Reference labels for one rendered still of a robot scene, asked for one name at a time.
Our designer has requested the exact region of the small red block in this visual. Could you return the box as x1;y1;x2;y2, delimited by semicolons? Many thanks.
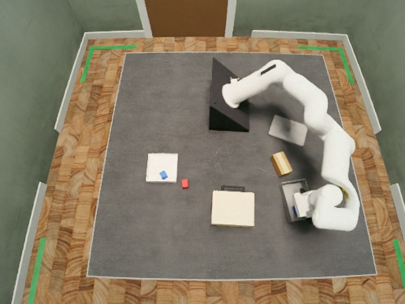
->
181;179;189;189

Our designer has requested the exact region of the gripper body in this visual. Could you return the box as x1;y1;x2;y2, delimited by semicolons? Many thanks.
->
301;191;314;217

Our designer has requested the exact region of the brown cardboard box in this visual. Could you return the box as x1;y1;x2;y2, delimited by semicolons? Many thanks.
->
270;151;292;178

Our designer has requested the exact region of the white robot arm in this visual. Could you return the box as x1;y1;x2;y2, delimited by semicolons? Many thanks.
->
222;60;359;231

